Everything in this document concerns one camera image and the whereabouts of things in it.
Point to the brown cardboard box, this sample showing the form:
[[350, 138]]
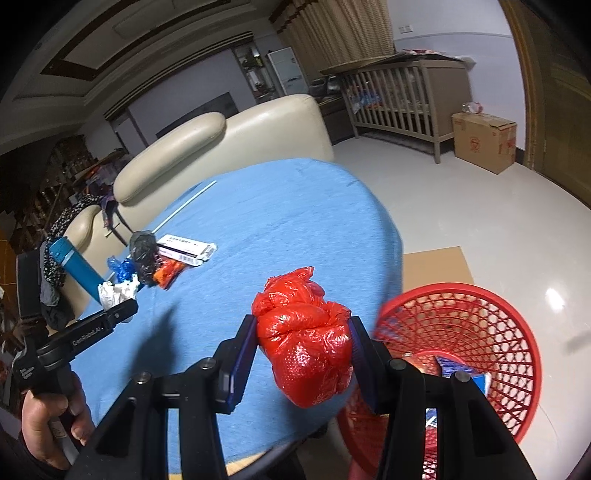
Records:
[[480, 143]]

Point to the orange plastic bag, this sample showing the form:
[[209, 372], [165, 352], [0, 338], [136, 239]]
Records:
[[168, 274]]

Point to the dark low cabinet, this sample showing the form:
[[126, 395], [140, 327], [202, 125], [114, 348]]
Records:
[[334, 120]]

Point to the red plastic basket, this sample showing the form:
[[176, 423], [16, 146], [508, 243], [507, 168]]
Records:
[[461, 314]]

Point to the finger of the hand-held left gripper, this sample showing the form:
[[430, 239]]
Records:
[[120, 313]]

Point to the black wall television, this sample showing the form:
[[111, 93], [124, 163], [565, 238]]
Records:
[[207, 110]]

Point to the clear plastic container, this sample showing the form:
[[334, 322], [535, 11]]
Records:
[[422, 362]]

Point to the dark blue plastic bag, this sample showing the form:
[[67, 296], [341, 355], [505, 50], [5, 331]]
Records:
[[128, 273]]

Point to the white printed box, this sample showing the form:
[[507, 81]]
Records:
[[184, 247]]

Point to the beige curtain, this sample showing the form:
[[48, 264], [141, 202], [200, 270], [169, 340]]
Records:
[[341, 32]]

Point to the cream leather sofa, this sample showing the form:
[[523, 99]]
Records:
[[272, 129]]

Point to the light blue plastic bag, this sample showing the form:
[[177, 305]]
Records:
[[113, 265]]

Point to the red plastic bag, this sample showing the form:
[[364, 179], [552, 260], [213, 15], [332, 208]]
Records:
[[304, 341]]

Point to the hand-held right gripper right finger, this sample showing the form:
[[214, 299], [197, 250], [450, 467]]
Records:
[[364, 367]]

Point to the wall shelf with plants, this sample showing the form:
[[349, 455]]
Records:
[[254, 69]]

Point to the white plastic bag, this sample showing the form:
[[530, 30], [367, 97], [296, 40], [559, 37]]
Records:
[[113, 293]]

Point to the person's left hand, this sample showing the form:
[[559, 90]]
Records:
[[39, 424]]

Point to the flat cardboard sheet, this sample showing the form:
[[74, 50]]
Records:
[[434, 272]]

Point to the black plastic bag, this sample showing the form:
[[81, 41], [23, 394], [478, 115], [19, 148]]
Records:
[[144, 249]]

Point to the blue tablecloth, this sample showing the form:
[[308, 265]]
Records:
[[286, 221]]

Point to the teal metal bottle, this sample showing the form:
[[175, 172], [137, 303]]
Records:
[[76, 267]]

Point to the white plastic tube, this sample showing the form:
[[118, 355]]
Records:
[[194, 197]]

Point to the dark cluttered shelf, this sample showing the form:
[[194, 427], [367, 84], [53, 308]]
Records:
[[55, 175]]

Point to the blue printed box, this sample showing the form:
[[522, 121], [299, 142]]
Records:
[[455, 367]]

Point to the black floral cloth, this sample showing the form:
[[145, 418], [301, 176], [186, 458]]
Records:
[[69, 217]]

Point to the wooden door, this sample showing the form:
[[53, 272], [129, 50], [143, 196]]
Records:
[[554, 92]]

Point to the wooden crib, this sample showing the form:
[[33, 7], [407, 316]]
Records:
[[415, 110]]

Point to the dark purple cloth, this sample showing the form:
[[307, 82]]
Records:
[[108, 207]]

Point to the grey cloth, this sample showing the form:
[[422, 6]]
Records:
[[55, 314]]

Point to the white air conditioner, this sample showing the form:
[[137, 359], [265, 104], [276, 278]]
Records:
[[286, 69]]

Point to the small plastic bag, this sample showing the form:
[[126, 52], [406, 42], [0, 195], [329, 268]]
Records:
[[472, 109]]

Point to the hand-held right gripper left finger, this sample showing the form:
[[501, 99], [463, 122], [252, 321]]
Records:
[[242, 364]]

